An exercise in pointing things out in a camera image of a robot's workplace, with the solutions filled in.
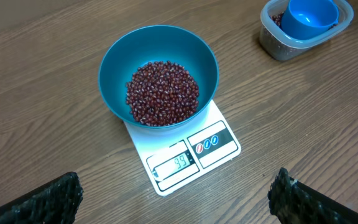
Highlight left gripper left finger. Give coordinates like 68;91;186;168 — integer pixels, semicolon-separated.
0;172;83;224

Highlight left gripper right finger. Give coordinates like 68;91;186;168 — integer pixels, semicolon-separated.
267;167;358;224

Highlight blue plastic measuring scoop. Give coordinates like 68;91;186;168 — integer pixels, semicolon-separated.
281;0;339;40

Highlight white digital kitchen scale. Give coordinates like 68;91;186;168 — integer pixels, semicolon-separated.
125;101;241;197

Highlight red beans in bowl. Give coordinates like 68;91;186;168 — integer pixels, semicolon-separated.
126;61;200;126

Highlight teal blue bowl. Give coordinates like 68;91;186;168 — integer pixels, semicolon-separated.
98;24;219;126

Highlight clear plastic food container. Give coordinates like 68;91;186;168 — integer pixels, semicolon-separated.
259;0;354;60

